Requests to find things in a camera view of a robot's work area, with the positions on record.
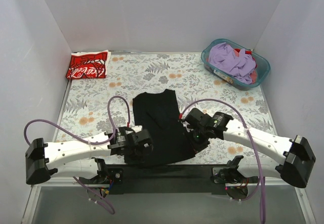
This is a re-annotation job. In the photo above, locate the black t-shirt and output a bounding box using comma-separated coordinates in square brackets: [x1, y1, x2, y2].
[124, 89, 195, 167]

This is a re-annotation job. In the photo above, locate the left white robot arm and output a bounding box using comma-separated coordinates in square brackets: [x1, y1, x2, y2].
[25, 126, 153, 185]

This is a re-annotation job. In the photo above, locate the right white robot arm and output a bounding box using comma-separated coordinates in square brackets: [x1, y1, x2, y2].
[181, 108, 316, 189]

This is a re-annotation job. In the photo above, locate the floral table mat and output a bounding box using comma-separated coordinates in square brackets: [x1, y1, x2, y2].
[50, 53, 284, 165]

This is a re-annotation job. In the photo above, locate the red garment in basket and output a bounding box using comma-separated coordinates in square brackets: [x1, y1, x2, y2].
[233, 49, 257, 84]

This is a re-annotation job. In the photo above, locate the lilac t-shirt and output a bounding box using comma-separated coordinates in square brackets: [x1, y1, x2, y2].
[208, 42, 257, 84]

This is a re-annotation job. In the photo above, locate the teal plastic basket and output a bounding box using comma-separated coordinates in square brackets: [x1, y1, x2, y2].
[200, 38, 271, 91]

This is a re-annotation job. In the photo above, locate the folded red Coca-Cola shirt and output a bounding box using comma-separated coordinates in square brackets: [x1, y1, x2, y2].
[66, 50, 111, 80]

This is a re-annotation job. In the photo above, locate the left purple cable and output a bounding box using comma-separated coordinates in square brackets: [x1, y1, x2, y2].
[24, 95, 134, 215]

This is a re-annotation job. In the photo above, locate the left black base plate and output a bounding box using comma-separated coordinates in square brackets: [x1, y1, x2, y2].
[78, 168, 124, 185]

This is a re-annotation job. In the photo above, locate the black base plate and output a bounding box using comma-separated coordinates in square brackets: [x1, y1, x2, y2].
[78, 168, 124, 185]
[212, 167, 259, 184]

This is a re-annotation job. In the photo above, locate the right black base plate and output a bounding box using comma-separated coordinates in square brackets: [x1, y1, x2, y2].
[212, 167, 259, 184]

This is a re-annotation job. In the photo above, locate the aluminium mounting rail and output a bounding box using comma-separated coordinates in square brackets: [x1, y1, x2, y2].
[26, 162, 307, 188]

